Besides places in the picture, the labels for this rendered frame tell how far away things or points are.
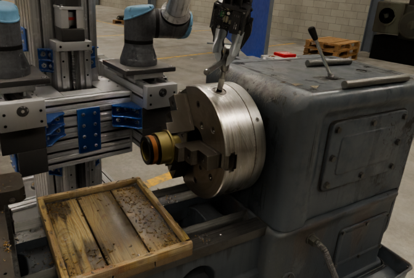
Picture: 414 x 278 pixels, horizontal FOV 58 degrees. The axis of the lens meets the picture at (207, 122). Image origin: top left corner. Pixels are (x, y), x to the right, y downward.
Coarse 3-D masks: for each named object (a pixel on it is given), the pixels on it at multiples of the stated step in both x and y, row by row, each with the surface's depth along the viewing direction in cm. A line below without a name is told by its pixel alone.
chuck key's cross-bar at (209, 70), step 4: (224, 56) 89; (220, 60) 84; (224, 60) 86; (216, 64) 78; (220, 64) 80; (208, 68) 70; (212, 68) 72; (216, 68) 77; (204, 72) 69; (208, 72) 69
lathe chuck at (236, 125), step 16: (192, 96) 100; (208, 96) 94; (224, 96) 95; (192, 112) 102; (208, 112) 94; (224, 112) 91; (240, 112) 94; (208, 128) 95; (224, 128) 90; (240, 128) 92; (208, 144) 96; (224, 144) 90; (240, 144) 91; (240, 160) 92; (192, 176) 107; (208, 176) 98; (224, 176) 92; (240, 176) 95; (208, 192) 100; (224, 192) 98
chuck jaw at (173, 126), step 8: (176, 96) 101; (184, 96) 102; (176, 104) 101; (184, 104) 102; (168, 112) 101; (176, 112) 100; (184, 112) 101; (168, 120) 101; (176, 120) 100; (184, 120) 101; (192, 120) 102; (168, 128) 98; (176, 128) 99; (184, 128) 100; (192, 128) 101
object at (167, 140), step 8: (144, 136) 95; (152, 136) 95; (160, 136) 95; (168, 136) 96; (176, 136) 98; (144, 144) 98; (152, 144) 93; (160, 144) 94; (168, 144) 94; (144, 152) 98; (152, 152) 93; (160, 152) 94; (168, 152) 94; (144, 160) 97; (152, 160) 94; (160, 160) 95; (168, 160) 96
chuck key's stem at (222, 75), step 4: (224, 48) 90; (228, 48) 90; (224, 52) 90; (228, 52) 90; (224, 64) 92; (220, 68) 93; (224, 68) 92; (228, 68) 93; (224, 72) 93; (220, 76) 94; (224, 76) 94; (220, 80) 95; (224, 80) 95; (220, 84) 95; (220, 88) 96
